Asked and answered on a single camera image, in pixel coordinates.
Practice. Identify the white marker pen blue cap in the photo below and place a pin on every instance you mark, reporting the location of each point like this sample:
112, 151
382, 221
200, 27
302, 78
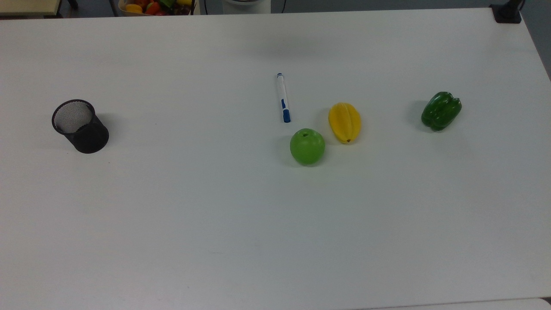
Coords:
283, 97

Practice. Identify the black mesh pen holder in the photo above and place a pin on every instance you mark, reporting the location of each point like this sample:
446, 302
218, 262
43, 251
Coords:
86, 135

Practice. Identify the green toy apple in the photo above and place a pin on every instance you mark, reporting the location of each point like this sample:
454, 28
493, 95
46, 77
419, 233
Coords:
307, 147

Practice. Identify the yellow toy starfruit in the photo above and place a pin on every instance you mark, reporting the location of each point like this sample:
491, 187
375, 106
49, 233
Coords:
344, 122

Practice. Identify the green toy bell pepper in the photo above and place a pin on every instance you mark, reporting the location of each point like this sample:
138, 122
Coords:
441, 111

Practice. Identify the bin of toy fruit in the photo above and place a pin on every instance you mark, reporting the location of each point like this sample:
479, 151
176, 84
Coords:
155, 7

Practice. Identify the light wooden furniture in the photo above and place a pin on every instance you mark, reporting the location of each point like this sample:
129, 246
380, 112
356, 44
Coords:
28, 6

